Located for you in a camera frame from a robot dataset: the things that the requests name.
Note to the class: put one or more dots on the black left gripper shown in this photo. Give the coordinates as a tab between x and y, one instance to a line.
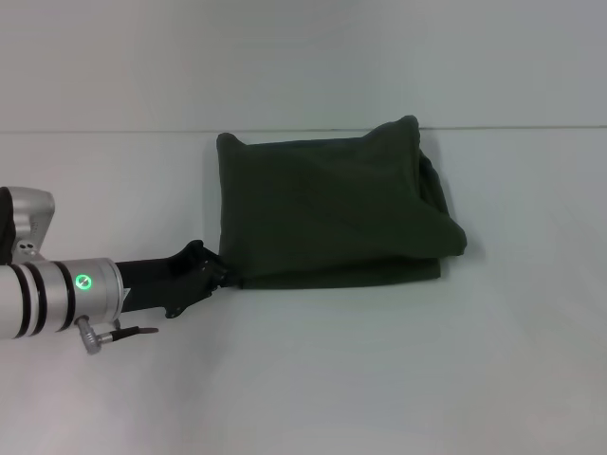
161	282

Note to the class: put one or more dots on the dark green shirt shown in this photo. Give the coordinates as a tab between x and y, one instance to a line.
332	204

